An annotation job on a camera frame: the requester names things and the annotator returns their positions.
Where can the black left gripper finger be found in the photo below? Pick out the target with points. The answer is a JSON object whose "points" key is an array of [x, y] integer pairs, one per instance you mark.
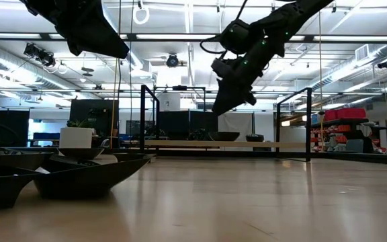
{"points": [[96, 33]]}

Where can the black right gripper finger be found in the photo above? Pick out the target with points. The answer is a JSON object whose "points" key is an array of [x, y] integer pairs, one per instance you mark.
{"points": [[228, 97]]}

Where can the black teardrop mini plate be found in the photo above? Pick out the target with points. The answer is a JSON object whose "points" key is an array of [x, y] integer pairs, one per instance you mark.
{"points": [[89, 181], [69, 164], [255, 138]]}

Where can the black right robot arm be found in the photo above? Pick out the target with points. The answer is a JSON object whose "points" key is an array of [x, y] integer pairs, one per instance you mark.
{"points": [[291, 17]]}

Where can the white hanging cloth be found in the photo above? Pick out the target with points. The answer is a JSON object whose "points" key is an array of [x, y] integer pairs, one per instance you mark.
{"points": [[235, 126]]}

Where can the wooden riser shelf black legs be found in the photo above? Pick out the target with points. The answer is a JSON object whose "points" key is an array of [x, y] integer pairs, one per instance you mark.
{"points": [[213, 144]]}

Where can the black ceiling spotlight cluster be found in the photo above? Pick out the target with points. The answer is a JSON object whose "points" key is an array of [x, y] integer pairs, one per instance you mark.
{"points": [[42, 58]]}

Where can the black partition panel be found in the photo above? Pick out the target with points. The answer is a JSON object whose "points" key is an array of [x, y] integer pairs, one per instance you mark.
{"points": [[180, 119], [8, 127]]}

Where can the small dark monitor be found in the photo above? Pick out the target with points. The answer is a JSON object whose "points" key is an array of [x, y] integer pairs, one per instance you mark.
{"points": [[133, 127]]}

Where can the white pot with succulent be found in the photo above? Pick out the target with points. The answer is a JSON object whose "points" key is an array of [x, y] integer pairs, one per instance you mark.
{"points": [[76, 138]]}

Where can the red storage bin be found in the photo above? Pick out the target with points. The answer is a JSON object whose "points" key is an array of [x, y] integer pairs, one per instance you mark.
{"points": [[344, 114]]}

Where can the storage rack with bins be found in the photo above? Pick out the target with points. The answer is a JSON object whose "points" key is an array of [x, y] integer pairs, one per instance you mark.
{"points": [[348, 138]]}

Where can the black overhead frame beam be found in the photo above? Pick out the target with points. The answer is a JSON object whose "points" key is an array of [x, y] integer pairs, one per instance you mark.
{"points": [[44, 36]]}

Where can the black background metal frame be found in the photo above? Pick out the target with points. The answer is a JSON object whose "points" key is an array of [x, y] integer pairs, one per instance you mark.
{"points": [[179, 88]]}

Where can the round black overhead camera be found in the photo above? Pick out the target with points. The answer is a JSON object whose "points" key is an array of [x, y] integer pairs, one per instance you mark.
{"points": [[172, 60]]}

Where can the black security camera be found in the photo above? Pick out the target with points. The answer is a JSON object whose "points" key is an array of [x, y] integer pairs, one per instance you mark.
{"points": [[385, 64]]}

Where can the black metal table frame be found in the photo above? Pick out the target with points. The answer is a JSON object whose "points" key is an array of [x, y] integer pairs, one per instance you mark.
{"points": [[365, 157]]}

